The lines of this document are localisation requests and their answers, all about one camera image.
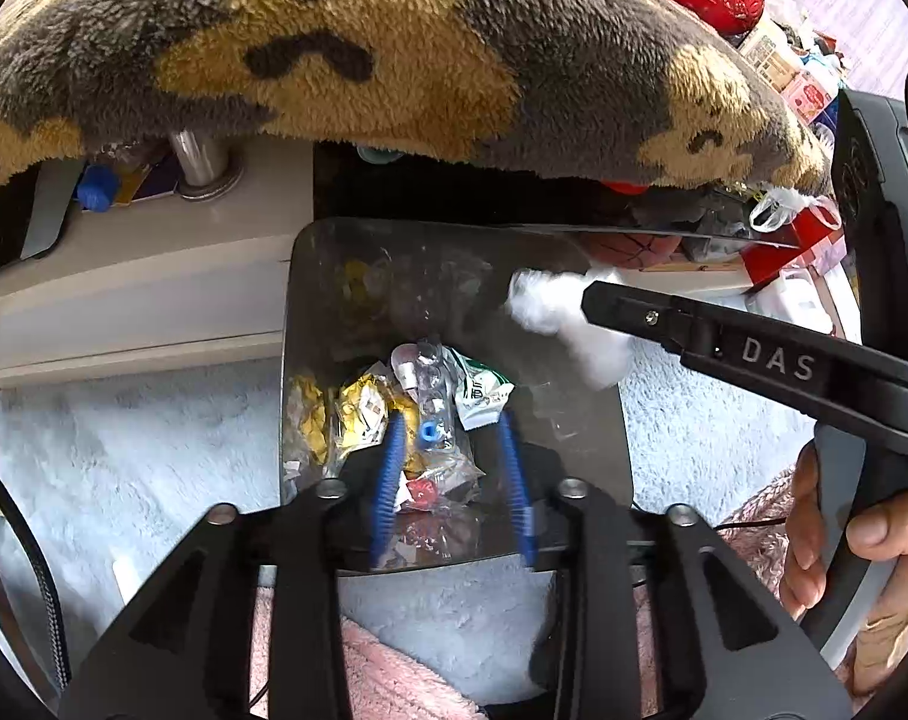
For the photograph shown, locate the white tissue wad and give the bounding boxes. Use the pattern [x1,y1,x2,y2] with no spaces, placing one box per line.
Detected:
[506,268,631,392]

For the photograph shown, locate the clear and silver plastic wrappers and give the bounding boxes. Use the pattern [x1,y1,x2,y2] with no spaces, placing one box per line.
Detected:
[390,341,514,512]

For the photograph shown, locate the yellow wrapper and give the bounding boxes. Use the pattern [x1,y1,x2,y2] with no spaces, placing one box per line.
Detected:
[281,362,418,479]

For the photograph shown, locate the blue plastic cap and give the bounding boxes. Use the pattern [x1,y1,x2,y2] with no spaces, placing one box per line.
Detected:
[418,419,442,447]

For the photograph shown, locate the brown bear-pattern plush blanket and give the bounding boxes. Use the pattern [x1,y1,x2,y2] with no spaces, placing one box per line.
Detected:
[0,0,829,193]

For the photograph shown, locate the metal table leg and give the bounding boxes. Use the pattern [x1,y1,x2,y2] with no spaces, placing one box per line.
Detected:
[167,130,244,203]

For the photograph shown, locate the white plastic bag handle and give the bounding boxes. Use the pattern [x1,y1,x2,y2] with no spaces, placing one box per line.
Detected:
[748,187,841,234]

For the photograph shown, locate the black cable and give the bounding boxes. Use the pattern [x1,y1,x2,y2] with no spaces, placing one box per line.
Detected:
[0,403,73,691]

